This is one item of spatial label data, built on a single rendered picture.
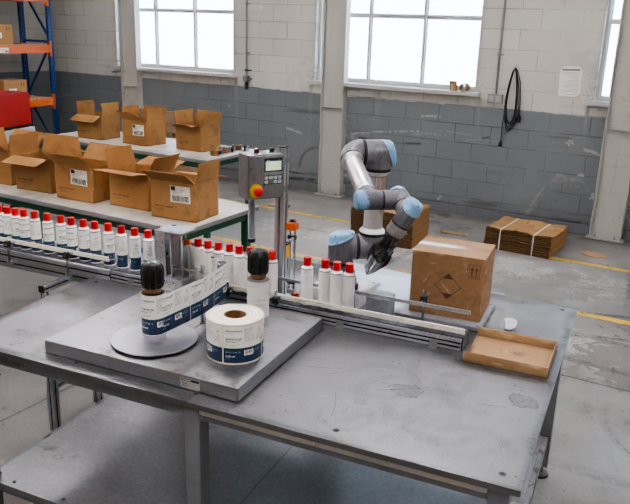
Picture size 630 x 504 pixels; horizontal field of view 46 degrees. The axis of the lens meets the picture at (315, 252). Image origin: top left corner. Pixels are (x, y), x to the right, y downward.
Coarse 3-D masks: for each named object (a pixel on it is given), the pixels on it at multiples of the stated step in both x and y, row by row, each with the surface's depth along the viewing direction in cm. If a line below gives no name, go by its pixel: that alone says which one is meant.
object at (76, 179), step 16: (64, 144) 515; (96, 144) 531; (64, 160) 497; (80, 160) 486; (96, 160) 525; (64, 176) 507; (80, 176) 500; (96, 176) 497; (64, 192) 510; (80, 192) 504; (96, 192) 501
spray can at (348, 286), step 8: (352, 264) 293; (344, 272) 295; (352, 272) 294; (344, 280) 295; (352, 280) 294; (344, 288) 295; (352, 288) 295; (344, 296) 296; (352, 296) 296; (344, 304) 297; (352, 304) 297; (344, 312) 298
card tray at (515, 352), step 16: (480, 336) 292; (496, 336) 290; (512, 336) 287; (528, 336) 284; (464, 352) 269; (480, 352) 277; (496, 352) 278; (512, 352) 278; (528, 352) 278; (544, 352) 279; (512, 368) 263; (528, 368) 261; (544, 368) 258
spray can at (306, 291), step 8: (304, 256) 301; (304, 264) 301; (304, 272) 301; (312, 272) 302; (304, 280) 302; (312, 280) 303; (304, 288) 303; (312, 288) 304; (304, 296) 304; (312, 296) 306; (304, 304) 305
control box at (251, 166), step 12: (240, 156) 306; (252, 156) 300; (264, 156) 303; (276, 156) 306; (240, 168) 307; (252, 168) 301; (240, 180) 309; (252, 180) 303; (240, 192) 310; (252, 192) 304; (264, 192) 307; (276, 192) 310
